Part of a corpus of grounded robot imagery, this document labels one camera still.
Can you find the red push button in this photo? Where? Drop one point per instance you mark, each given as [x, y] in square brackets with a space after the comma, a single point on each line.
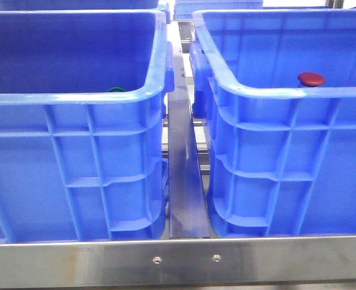
[311, 79]

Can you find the green push button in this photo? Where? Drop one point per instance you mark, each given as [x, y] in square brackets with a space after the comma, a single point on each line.
[116, 89]

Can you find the blue plastic crate left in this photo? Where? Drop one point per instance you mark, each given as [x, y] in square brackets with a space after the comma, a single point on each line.
[79, 163]

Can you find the blue plastic crate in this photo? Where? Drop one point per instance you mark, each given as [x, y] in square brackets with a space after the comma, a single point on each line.
[282, 157]
[79, 163]

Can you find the blue plastic crate right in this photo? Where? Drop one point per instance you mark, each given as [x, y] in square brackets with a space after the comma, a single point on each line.
[282, 157]

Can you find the distant blue crate left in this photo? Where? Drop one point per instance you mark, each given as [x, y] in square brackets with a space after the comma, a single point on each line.
[183, 9]

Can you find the steel shelf front bar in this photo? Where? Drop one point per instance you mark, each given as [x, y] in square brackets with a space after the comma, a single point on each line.
[178, 262]

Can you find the blue crate back left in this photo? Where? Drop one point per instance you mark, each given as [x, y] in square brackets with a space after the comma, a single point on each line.
[82, 5]

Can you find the blue metal divider rail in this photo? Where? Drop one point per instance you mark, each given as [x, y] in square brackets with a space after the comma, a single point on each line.
[187, 208]

